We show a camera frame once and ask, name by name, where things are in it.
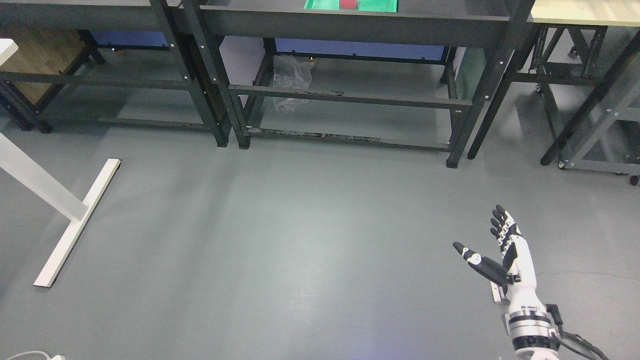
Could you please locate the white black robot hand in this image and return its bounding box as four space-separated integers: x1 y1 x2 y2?
452 204 544 311

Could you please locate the pink foam block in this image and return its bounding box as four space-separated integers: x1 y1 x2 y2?
338 0 358 10

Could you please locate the white robot forearm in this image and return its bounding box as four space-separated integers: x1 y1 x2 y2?
504 305 560 360

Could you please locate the black metal shelf right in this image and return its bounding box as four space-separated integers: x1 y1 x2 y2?
178 0 535 169

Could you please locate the black metal shelf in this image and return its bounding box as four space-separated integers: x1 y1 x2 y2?
178 0 535 169
1 0 231 147

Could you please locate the green plastic tray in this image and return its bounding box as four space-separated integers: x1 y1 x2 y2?
303 0 398 13

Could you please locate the black metal shelf left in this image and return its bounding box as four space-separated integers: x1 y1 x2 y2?
1 0 231 147

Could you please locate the wooden top table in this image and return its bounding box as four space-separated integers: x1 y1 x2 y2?
467 0 639 166

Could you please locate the clear plastic bag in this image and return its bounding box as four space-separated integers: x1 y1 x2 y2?
272 54 314 115

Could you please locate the white table leg base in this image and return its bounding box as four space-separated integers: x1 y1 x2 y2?
0 135 122 289

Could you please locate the brown cardboard box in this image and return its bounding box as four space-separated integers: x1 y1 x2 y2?
0 27 87 75

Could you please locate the grey wheeled cart frame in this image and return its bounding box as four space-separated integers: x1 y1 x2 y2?
556 54 640 186

